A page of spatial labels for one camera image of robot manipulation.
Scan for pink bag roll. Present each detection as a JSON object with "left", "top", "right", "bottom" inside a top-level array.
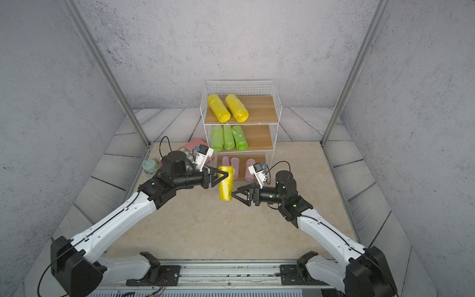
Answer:
[
  {"left": 245, "top": 158, "right": 256, "bottom": 181},
  {"left": 230, "top": 157, "right": 240, "bottom": 181},
  {"left": 221, "top": 156, "right": 231, "bottom": 167}
]

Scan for light green bag roll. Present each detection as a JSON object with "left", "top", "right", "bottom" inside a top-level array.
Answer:
[{"left": 210, "top": 125, "right": 224, "bottom": 152}]

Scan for bright green bag roll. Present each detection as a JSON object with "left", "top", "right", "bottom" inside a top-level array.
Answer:
[{"left": 232, "top": 126, "right": 249, "bottom": 152}]

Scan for yellow bag roll labelled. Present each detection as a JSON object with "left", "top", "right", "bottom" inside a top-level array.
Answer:
[{"left": 225, "top": 94, "right": 249, "bottom": 123}]

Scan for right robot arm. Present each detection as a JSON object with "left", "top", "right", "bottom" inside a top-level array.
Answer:
[{"left": 232, "top": 170, "right": 398, "bottom": 297}]

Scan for mint green jar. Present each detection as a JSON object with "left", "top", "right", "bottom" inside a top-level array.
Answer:
[{"left": 142, "top": 159, "right": 160, "bottom": 176}]

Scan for pink cutting board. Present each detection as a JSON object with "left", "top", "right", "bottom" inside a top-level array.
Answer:
[{"left": 179, "top": 139, "right": 212, "bottom": 165}]

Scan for white wire wooden shelf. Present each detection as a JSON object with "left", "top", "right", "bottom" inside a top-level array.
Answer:
[{"left": 200, "top": 80, "right": 282, "bottom": 181}]

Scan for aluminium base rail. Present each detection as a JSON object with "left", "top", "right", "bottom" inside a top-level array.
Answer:
[{"left": 65, "top": 259, "right": 394, "bottom": 297}]

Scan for left frame post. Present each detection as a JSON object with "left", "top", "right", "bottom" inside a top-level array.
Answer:
[{"left": 60, "top": 0, "right": 151, "bottom": 148}]

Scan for frame post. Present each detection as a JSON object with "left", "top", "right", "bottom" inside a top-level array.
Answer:
[
  {"left": 320, "top": 0, "right": 391, "bottom": 147},
  {"left": 60, "top": 0, "right": 151, "bottom": 148}
]

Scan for right frame post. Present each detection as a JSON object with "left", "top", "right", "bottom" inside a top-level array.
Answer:
[{"left": 320, "top": 0, "right": 391, "bottom": 147}]

